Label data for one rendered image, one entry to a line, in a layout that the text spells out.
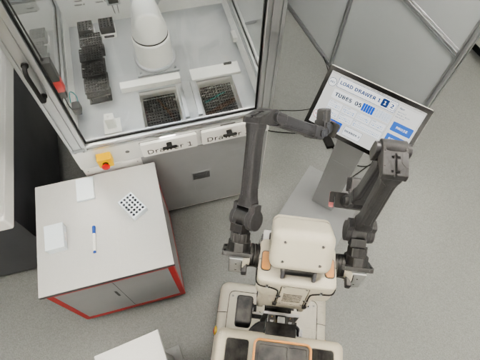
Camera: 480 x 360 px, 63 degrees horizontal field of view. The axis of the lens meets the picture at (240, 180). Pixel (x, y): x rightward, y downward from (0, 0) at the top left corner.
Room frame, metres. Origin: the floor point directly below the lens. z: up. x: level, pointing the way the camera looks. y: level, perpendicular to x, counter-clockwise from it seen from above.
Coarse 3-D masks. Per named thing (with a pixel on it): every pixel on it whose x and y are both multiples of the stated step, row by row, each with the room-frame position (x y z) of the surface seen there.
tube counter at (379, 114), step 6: (354, 102) 1.25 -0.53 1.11; (360, 102) 1.25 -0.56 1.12; (360, 108) 1.23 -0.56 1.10; (366, 108) 1.22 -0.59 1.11; (372, 108) 1.22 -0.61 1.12; (372, 114) 1.19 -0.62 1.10; (378, 114) 1.19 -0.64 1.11; (384, 114) 1.18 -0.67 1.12; (390, 114) 1.18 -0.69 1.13; (384, 120) 1.16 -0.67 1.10
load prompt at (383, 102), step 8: (344, 80) 1.34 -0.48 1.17; (344, 88) 1.31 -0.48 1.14; (352, 88) 1.30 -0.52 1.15; (360, 88) 1.30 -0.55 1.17; (360, 96) 1.27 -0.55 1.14; (368, 96) 1.26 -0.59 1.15; (376, 96) 1.25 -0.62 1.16; (384, 96) 1.24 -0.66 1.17; (376, 104) 1.22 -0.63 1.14; (384, 104) 1.22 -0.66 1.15; (392, 104) 1.21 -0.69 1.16; (392, 112) 1.18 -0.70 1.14
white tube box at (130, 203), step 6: (126, 198) 0.84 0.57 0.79; (132, 198) 0.84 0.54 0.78; (120, 204) 0.80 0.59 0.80; (126, 204) 0.80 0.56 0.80; (132, 204) 0.80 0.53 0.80; (138, 204) 0.80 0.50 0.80; (126, 210) 0.77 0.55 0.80; (132, 210) 0.77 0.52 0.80; (138, 210) 0.77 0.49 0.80; (144, 210) 0.78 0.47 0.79; (132, 216) 0.73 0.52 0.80; (138, 216) 0.74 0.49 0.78
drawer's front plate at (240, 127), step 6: (222, 126) 1.20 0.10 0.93; (228, 126) 1.21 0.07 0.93; (234, 126) 1.21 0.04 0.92; (240, 126) 1.22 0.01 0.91; (204, 132) 1.16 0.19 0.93; (210, 132) 1.17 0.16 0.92; (216, 132) 1.18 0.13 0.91; (222, 132) 1.19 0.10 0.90; (240, 132) 1.22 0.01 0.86; (204, 138) 1.16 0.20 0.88; (210, 138) 1.17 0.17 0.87; (216, 138) 1.18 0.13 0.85; (228, 138) 1.20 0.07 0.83
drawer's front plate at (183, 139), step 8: (176, 136) 1.13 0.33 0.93; (184, 136) 1.13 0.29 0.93; (192, 136) 1.14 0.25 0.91; (144, 144) 1.07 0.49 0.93; (152, 144) 1.08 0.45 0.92; (160, 144) 1.09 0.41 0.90; (176, 144) 1.12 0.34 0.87; (184, 144) 1.13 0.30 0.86; (192, 144) 1.14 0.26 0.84; (144, 152) 1.07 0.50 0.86; (152, 152) 1.08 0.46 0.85; (160, 152) 1.09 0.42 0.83
